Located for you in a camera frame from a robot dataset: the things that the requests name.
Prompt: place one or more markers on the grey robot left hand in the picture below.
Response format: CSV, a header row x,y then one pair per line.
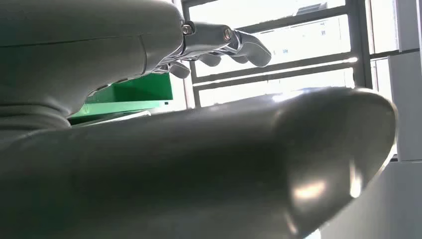
x,y
204,171

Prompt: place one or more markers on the green plastic crate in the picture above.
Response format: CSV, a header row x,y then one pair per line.
x,y
138,92

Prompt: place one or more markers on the dark window frame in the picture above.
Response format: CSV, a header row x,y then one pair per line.
x,y
357,39

